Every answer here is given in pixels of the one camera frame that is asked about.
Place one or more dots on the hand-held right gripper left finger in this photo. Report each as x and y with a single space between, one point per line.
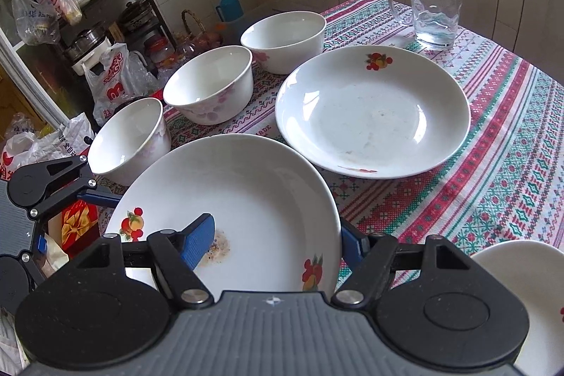
200 246

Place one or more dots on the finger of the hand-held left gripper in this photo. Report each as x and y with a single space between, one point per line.
101 198
36 270

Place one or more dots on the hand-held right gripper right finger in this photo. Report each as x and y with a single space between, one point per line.
352 246

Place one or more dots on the stack of white plates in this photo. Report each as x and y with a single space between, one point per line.
246 200

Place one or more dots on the white pink-flower bowl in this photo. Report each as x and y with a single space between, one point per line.
127 138
207 81
282 37

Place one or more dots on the white fruit-print plate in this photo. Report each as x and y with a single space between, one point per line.
374 116
537 292

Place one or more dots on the red gift box gold bow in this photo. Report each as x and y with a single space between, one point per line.
79 226

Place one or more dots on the crumpled white plastic bag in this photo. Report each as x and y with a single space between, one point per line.
39 142

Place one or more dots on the white bag with red print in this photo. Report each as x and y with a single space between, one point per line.
114 85

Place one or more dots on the white rice cooker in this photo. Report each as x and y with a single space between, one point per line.
94 54

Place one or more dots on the glass jar with red contents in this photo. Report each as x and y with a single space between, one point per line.
158 54

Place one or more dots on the steel pot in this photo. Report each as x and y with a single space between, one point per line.
86 39

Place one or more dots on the red green patterned tablecloth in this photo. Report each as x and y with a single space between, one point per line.
506 182

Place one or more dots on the wicker basket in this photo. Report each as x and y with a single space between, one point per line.
194 43

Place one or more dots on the black pot with lid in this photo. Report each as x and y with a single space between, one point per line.
134 17

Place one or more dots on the blue thermos jug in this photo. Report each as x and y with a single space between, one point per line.
227 6

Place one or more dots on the clear glass mug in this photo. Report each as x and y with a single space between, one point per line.
436 15

